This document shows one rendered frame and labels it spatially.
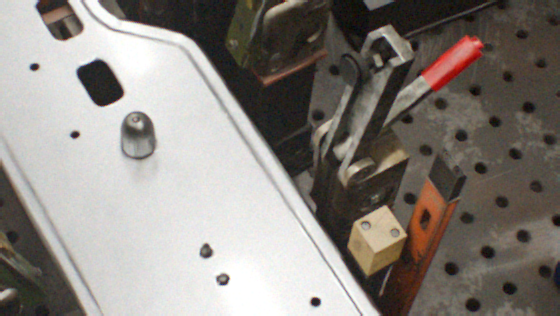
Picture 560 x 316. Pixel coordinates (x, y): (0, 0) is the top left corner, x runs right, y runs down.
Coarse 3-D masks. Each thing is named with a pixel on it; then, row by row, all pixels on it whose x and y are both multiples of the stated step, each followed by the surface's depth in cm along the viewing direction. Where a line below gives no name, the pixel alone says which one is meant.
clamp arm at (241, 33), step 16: (240, 0) 111; (256, 0) 108; (272, 0) 108; (240, 16) 112; (256, 16) 109; (240, 32) 113; (256, 32) 111; (240, 48) 114; (256, 48) 114; (240, 64) 115
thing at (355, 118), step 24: (384, 48) 91; (408, 48) 91; (360, 72) 89; (384, 72) 90; (360, 96) 97; (384, 96) 93; (336, 120) 100; (360, 120) 98; (384, 120) 97; (360, 144) 98
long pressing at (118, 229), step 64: (0, 0) 115; (0, 64) 112; (64, 64) 112; (128, 64) 113; (192, 64) 113; (0, 128) 109; (64, 128) 109; (192, 128) 110; (256, 128) 110; (64, 192) 106; (128, 192) 107; (192, 192) 107; (256, 192) 107; (64, 256) 104; (128, 256) 104; (192, 256) 104; (256, 256) 104; (320, 256) 105
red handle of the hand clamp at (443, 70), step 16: (464, 48) 98; (480, 48) 99; (432, 64) 100; (448, 64) 99; (464, 64) 99; (416, 80) 100; (432, 80) 99; (448, 80) 100; (400, 96) 101; (416, 96) 100; (400, 112) 101; (384, 128) 101; (336, 144) 103
